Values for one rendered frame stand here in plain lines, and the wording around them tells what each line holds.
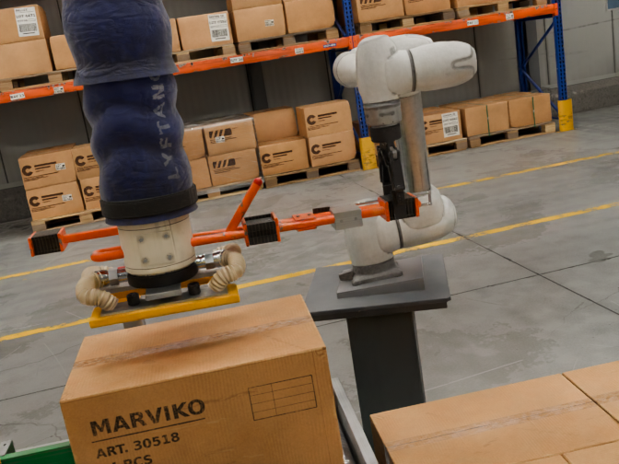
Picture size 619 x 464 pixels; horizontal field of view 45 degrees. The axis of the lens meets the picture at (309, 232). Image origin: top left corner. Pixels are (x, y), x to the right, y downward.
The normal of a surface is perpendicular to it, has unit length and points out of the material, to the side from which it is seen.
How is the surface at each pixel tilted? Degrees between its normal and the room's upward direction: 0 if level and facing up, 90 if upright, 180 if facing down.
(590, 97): 90
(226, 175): 91
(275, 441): 90
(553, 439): 0
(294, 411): 90
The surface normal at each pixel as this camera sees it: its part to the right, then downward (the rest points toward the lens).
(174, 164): 0.81, -0.24
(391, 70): 0.15, 0.16
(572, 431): -0.15, -0.96
